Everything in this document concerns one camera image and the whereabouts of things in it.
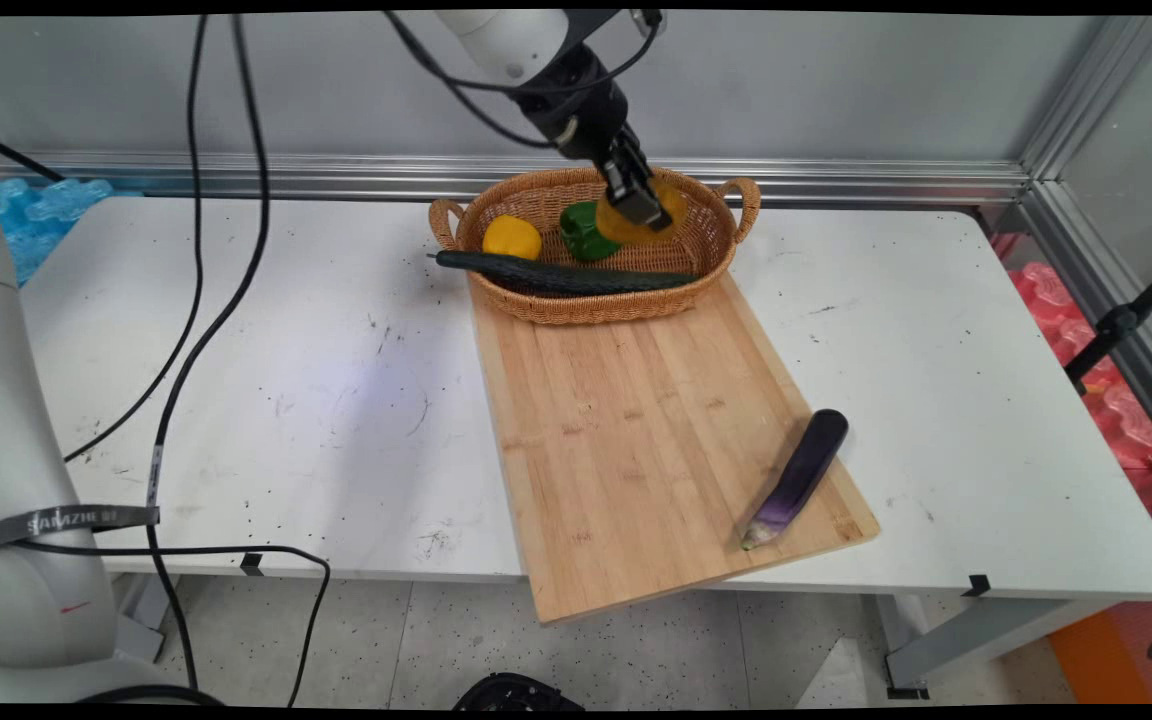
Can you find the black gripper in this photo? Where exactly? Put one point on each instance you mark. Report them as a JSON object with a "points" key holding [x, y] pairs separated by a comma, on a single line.
{"points": [[581, 105]]}

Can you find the orange bell pepper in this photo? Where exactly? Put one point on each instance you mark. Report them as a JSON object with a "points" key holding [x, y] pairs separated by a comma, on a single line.
{"points": [[677, 207]]}

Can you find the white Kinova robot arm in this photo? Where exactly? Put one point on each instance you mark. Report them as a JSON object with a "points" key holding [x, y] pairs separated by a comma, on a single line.
{"points": [[6, 400]]}

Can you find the green bell pepper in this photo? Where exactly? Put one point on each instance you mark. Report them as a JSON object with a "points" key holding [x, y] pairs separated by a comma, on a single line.
{"points": [[581, 236]]}

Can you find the dark green cucumber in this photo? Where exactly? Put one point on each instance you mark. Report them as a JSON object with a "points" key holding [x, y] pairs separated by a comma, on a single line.
{"points": [[536, 271]]}

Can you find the yellow bell pepper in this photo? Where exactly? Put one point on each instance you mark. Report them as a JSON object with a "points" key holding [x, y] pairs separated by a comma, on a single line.
{"points": [[512, 238]]}

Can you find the wooden cutting board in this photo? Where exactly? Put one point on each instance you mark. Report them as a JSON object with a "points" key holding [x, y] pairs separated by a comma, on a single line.
{"points": [[636, 450]]}

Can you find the purple eggplant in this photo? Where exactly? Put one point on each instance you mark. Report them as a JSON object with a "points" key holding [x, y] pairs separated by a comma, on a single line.
{"points": [[802, 470]]}

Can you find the black tripod stand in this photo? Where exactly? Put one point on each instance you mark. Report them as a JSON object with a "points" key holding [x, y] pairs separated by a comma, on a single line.
{"points": [[1116, 322]]}

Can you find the black tape piece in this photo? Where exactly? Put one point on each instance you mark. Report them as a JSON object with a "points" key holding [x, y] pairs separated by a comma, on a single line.
{"points": [[252, 564], [977, 586]]}

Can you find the black round floor object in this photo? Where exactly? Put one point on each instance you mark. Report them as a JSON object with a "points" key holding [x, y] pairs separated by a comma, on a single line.
{"points": [[516, 693]]}

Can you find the pink bubble wrap sheet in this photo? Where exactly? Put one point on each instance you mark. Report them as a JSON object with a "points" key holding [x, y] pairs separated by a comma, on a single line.
{"points": [[1121, 410]]}

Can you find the grey metal table leg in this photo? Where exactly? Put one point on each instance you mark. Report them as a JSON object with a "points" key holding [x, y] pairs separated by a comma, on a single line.
{"points": [[976, 635], [141, 615]]}

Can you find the blue bubble wrap sheet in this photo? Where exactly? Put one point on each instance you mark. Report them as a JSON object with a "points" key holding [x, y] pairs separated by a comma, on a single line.
{"points": [[41, 215]]}

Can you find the aluminium frame rail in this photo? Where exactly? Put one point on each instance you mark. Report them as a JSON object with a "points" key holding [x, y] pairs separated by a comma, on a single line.
{"points": [[1116, 300], [336, 178]]}

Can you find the aluminium frame post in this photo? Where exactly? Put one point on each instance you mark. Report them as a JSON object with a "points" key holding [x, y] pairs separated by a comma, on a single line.
{"points": [[1086, 95]]}

